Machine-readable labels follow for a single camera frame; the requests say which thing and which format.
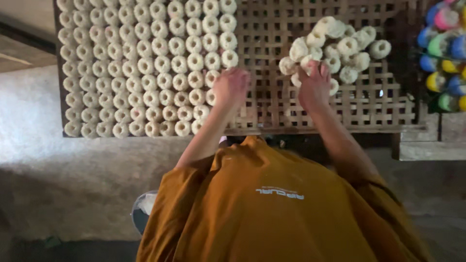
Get person's left hand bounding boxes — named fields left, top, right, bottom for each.
left=213, top=67, right=252, bottom=110

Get person's right hand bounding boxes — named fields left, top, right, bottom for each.
left=298, top=60, right=332, bottom=112

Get single white ring cracker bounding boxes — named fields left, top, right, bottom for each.
left=299, top=55, right=322, bottom=75

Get woven bamboo drying tray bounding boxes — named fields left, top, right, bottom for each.
left=53, top=0, right=428, bottom=138

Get wooden bench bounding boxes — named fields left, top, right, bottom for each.
left=392, top=104, right=466, bottom=161

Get orange shirt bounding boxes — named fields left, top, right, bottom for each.
left=136, top=135, right=434, bottom=262

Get grey plastic bucket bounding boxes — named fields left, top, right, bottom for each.
left=131, top=190, right=159, bottom=236

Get pile of white ring crackers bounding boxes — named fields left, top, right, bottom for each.
left=278, top=16, right=392, bottom=97

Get rows of white ring crackers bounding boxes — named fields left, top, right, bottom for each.
left=56, top=0, right=240, bottom=139

